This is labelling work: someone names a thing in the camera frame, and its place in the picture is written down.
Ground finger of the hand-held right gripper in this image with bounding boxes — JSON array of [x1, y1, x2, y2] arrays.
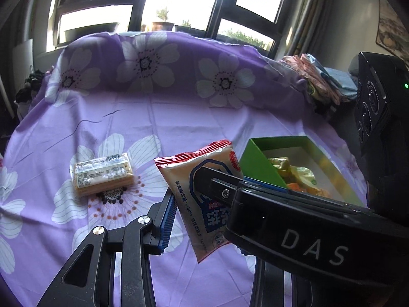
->
[[191, 166, 245, 207], [243, 177, 290, 194]]

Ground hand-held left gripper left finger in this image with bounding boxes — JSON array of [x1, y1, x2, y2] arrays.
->
[[36, 193, 178, 307]]

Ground gold snack packet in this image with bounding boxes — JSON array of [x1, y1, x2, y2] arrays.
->
[[267, 157, 293, 173]]

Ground pale yellow-green snack packet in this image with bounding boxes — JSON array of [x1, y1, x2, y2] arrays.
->
[[281, 165, 320, 189]]

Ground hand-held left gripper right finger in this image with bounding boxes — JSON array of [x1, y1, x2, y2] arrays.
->
[[238, 246, 298, 307]]

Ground pile of folded clothes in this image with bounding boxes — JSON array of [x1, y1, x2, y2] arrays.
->
[[278, 53, 358, 109]]

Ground purple floral bed sheet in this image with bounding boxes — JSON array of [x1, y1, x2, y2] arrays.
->
[[0, 31, 368, 307]]

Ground white red-edged snack packet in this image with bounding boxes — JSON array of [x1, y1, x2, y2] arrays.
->
[[154, 140, 245, 264]]

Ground dark clothes heap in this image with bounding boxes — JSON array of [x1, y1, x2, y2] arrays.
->
[[14, 69, 48, 103]]

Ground white board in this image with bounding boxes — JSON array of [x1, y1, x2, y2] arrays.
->
[[13, 38, 34, 68]]

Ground wall hanging picture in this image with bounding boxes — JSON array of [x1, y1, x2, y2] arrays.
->
[[375, 0, 409, 55]]

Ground clear wrapped cracker packet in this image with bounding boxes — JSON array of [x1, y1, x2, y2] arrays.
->
[[70, 152, 136, 198]]

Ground long planter box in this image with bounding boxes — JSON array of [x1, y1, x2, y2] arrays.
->
[[64, 22, 120, 42]]

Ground window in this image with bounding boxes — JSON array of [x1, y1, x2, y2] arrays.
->
[[48, 0, 298, 55]]

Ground green cardboard box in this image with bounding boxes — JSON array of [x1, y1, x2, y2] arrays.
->
[[239, 136, 365, 207]]

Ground potted plant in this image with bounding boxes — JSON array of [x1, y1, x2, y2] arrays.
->
[[152, 6, 175, 32]]

